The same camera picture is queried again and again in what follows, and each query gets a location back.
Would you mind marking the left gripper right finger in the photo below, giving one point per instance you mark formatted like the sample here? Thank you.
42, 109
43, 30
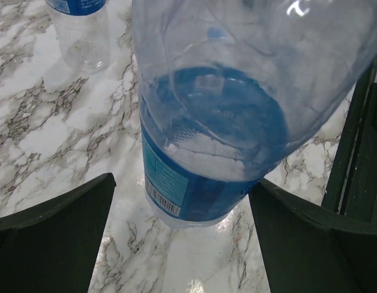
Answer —
307, 248

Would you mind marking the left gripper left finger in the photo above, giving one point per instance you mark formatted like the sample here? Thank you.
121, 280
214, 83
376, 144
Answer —
53, 246

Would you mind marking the clear bottle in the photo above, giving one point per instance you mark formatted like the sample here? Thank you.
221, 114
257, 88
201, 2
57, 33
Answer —
228, 89
82, 30

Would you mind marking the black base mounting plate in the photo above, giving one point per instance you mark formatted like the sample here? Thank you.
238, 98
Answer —
352, 186

